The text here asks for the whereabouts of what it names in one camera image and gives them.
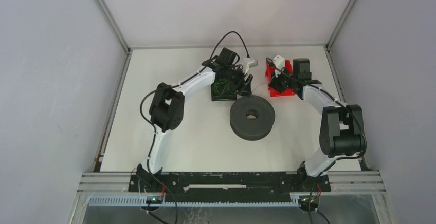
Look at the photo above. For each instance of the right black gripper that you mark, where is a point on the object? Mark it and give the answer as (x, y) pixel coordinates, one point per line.
(274, 84)

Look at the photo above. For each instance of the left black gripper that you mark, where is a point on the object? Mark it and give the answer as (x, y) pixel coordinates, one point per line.
(242, 87)

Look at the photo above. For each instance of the dark grey cable spool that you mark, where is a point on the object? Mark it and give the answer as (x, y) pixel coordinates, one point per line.
(252, 118)

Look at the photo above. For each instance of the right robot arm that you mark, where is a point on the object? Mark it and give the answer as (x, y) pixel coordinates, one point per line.
(342, 135)

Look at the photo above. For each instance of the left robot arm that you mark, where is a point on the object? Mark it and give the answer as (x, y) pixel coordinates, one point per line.
(167, 107)

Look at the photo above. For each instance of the red plastic bin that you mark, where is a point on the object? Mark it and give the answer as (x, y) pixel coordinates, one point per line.
(269, 71)

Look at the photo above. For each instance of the black plastic bin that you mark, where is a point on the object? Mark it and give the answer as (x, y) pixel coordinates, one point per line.
(221, 91)

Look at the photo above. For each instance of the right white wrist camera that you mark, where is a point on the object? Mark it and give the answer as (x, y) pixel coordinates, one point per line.
(279, 63)

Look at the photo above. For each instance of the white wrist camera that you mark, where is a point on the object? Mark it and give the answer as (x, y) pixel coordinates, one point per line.
(248, 63)
(279, 63)

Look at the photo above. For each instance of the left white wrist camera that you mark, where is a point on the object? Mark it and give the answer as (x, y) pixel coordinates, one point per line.
(248, 63)

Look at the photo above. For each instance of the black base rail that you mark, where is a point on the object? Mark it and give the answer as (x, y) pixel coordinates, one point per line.
(227, 187)

